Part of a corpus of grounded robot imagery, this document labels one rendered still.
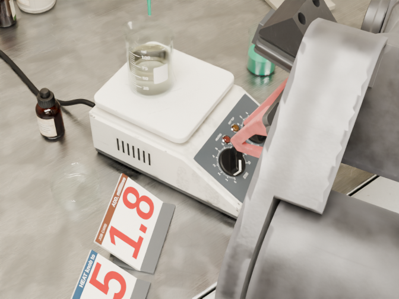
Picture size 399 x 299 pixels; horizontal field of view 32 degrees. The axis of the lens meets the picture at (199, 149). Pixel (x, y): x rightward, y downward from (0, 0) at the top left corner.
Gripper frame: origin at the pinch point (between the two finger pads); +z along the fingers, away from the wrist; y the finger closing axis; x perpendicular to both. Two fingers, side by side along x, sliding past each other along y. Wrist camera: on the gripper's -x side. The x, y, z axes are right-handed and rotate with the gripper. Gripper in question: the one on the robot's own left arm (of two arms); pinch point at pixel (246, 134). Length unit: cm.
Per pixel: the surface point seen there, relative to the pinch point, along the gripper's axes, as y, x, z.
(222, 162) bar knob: -1.3, 3.7, 7.4
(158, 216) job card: 5.2, 4.9, 13.8
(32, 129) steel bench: 2.1, -8.2, 29.4
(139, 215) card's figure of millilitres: 6.9, 2.9, 13.8
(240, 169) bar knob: -1.2, 4.9, 5.5
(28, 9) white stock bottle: -14.9, -18.5, 40.2
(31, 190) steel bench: 9.4, -4.3, 24.8
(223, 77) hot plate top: -10.0, -1.9, 9.0
